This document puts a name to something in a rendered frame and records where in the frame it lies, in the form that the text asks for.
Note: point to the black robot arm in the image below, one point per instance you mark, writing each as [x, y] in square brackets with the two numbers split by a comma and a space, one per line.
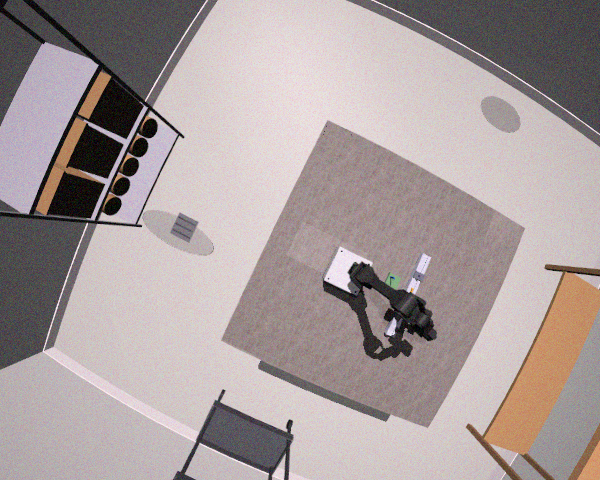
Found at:
[402, 301]

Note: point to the green tray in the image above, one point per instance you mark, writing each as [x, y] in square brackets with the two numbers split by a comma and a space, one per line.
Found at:
[392, 282]

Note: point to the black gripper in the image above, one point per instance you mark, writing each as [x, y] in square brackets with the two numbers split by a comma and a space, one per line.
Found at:
[428, 311]

